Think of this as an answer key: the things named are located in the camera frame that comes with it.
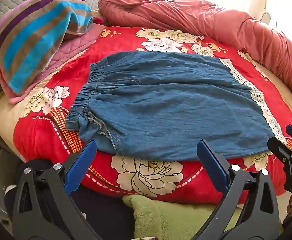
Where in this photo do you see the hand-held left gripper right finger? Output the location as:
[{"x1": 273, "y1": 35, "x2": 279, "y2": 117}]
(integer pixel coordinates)
[{"x1": 196, "y1": 139, "x2": 286, "y2": 240}]

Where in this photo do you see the green fleece garment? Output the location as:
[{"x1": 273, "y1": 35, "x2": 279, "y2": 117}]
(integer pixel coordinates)
[{"x1": 122, "y1": 194, "x2": 283, "y2": 240}]

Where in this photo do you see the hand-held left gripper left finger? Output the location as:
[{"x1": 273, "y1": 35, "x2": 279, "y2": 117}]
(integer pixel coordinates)
[{"x1": 11, "y1": 139, "x2": 104, "y2": 240}]

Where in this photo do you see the grey quilted headboard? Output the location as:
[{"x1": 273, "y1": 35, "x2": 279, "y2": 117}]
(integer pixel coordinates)
[{"x1": 0, "y1": 0, "x2": 121, "y2": 30}]

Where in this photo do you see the red floral blanket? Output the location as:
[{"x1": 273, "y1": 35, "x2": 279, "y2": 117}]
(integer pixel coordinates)
[{"x1": 12, "y1": 26, "x2": 292, "y2": 205}]

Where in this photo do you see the salmon pink comforter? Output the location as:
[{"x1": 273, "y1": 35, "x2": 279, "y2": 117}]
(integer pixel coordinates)
[{"x1": 98, "y1": 0, "x2": 292, "y2": 110}]

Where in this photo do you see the pink quilted blanket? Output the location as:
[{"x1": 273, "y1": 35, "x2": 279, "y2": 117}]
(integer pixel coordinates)
[{"x1": 0, "y1": 25, "x2": 106, "y2": 105}]

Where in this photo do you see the blue denim pants lace trim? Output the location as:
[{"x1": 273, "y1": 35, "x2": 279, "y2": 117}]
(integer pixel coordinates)
[{"x1": 65, "y1": 51, "x2": 287, "y2": 161}]

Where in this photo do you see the striped towel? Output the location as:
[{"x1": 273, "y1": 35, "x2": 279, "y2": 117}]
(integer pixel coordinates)
[{"x1": 0, "y1": 0, "x2": 94, "y2": 97}]

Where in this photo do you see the dark cloth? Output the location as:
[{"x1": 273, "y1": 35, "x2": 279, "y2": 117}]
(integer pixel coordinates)
[{"x1": 68, "y1": 185, "x2": 141, "y2": 240}]

